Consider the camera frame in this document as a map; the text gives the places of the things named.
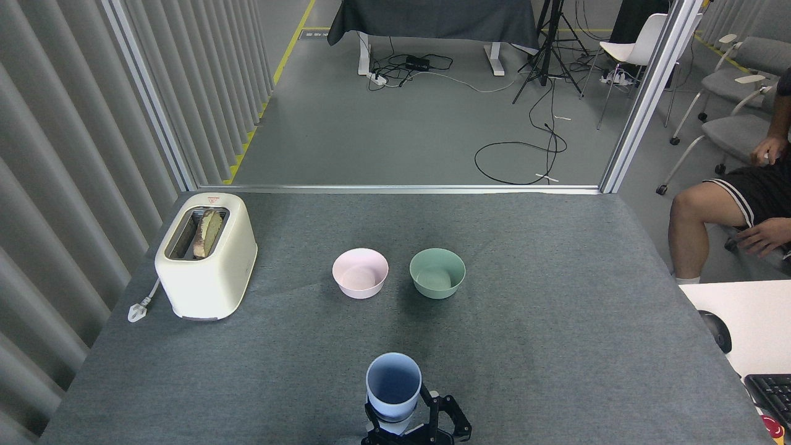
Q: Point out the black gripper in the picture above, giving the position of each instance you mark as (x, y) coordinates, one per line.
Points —
(408, 441)

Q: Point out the person's right forearm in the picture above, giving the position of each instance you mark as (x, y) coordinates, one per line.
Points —
(782, 117)

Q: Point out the person's left hand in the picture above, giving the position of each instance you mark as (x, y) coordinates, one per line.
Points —
(765, 238)

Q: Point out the person's right hand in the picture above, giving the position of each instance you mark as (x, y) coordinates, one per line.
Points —
(771, 150)

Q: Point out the green bowl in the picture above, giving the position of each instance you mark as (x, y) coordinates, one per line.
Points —
(437, 281)

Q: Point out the pink bowl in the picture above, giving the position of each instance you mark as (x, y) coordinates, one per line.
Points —
(360, 281)

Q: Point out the cream toaster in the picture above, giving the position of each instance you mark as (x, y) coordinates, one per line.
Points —
(210, 284)

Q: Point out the bread slice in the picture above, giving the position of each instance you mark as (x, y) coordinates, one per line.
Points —
(208, 235)

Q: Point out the black computer mouse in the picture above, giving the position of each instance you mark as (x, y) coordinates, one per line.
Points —
(717, 332)

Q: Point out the person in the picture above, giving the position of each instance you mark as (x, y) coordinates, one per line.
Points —
(692, 228)

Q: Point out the white power strip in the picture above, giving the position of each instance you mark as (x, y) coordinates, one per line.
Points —
(615, 77)
(378, 78)

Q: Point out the white desk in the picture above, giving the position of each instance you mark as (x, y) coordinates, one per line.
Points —
(754, 315)

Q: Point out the red round button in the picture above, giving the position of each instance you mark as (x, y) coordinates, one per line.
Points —
(772, 428)

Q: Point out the black keyboard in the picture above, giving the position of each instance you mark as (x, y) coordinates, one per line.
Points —
(772, 395)

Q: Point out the black power adapter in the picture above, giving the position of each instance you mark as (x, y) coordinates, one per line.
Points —
(417, 62)

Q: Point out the white table leg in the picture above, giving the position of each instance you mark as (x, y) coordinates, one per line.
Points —
(364, 55)
(493, 59)

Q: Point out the grey wheeled office chair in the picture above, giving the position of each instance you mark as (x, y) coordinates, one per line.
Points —
(723, 133)
(741, 80)
(757, 262)

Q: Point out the black tripod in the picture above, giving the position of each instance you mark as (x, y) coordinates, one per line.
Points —
(547, 43)

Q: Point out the dark grey table cloth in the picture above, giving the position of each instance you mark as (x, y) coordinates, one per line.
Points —
(432, 18)

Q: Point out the white plastic chair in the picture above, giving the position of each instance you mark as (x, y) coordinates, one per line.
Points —
(636, 46)

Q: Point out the silver aluminium rail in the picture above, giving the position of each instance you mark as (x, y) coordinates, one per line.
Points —
(395, 189)

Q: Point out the silver aluminium post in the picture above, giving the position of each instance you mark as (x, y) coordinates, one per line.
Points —
(649, 99)
(151, 96)

